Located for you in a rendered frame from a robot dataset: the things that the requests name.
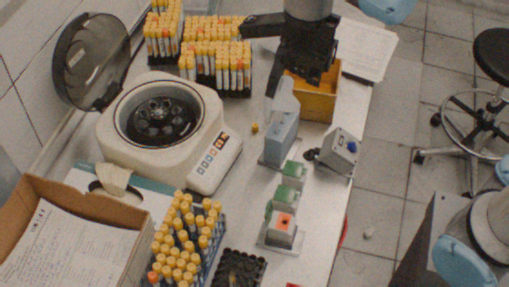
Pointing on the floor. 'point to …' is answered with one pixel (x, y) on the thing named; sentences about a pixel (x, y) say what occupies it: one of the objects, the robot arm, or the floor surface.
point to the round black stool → (485, 125)
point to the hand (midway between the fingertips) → (282, 96)
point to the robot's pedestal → (406, 274)
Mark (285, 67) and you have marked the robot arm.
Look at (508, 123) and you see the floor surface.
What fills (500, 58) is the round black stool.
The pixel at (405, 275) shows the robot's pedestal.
